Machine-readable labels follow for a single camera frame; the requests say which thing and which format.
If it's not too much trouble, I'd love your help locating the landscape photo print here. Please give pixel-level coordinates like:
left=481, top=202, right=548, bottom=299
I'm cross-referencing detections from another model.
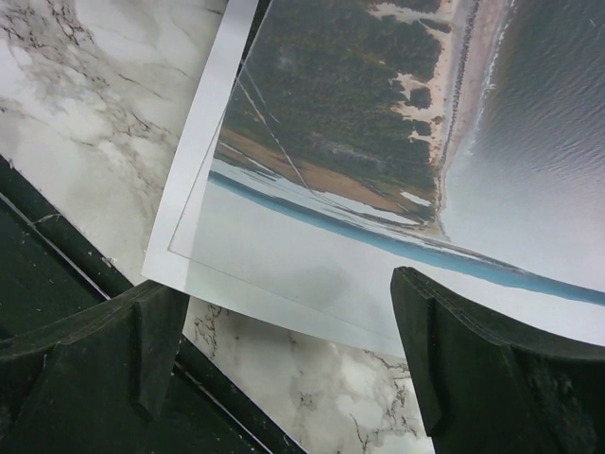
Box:
left=140, top=0, right=605, bottom=358

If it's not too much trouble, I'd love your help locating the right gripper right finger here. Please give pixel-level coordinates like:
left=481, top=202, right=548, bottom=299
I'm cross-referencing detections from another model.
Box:
left=390, top=267, right=604, bottom=453

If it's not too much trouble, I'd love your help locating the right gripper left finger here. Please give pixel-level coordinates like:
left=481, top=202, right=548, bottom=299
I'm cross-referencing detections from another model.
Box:
left=1, top=281, right=189, bottom=453

